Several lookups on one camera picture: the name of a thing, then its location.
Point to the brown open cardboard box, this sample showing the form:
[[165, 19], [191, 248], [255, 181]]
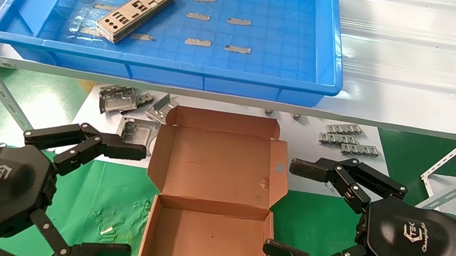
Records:
[[211, 167]]

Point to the blue plastic tray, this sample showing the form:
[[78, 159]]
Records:
[[272, 37]]

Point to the green cloth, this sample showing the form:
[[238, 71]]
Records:
[[102, 200]]

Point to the white paper sheet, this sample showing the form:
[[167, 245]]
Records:
[[310, 142]]

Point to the toothed metal connector shield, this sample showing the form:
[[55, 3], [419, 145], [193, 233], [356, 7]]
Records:
[[338, 140], [360, 150], [344, 129]]

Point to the small shelf bolt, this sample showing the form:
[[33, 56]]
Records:
[[296, 117]]

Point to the angled metal plate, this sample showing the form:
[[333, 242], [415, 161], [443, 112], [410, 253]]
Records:
[[161, 109]]

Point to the white metal shelf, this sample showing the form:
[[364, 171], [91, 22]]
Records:
[[408, 61]]

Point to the square metal frame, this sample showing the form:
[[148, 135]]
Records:
[[136, 129]]

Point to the large bent metal bracket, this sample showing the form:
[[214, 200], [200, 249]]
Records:
[[118, 99]]

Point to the small metal bracket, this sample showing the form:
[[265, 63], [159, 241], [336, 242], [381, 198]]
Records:
[[145, 99]]

